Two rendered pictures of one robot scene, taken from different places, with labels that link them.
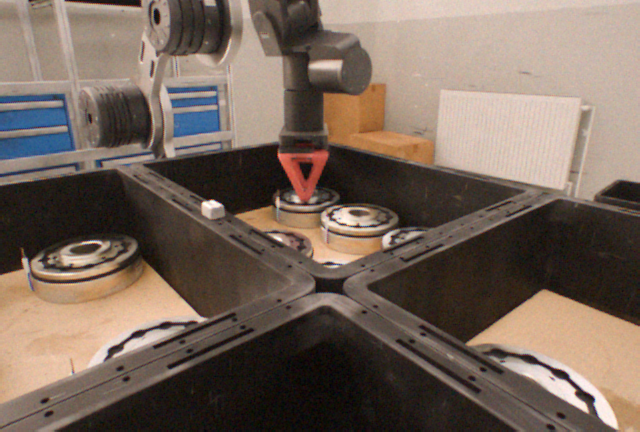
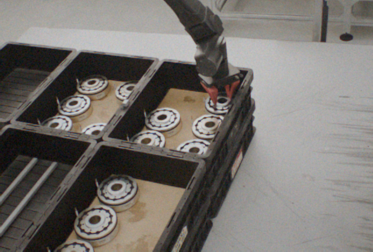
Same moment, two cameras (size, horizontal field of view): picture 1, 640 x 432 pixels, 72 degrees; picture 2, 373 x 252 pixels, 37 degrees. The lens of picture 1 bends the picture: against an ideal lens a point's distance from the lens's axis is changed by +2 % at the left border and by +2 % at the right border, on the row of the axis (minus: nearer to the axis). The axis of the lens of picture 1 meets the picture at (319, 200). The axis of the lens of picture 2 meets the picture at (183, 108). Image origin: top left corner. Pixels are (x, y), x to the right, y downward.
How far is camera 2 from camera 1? 1.39 m
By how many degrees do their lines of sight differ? 61
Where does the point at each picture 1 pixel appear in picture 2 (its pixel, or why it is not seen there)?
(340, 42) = (197, 55)
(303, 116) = not seen: hidden behind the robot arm
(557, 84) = not seen: outside the picture
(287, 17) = (192, 33)
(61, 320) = (111, 108)
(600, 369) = (157, 209)
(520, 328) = (168, 191)
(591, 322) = not seen: hidden behind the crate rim
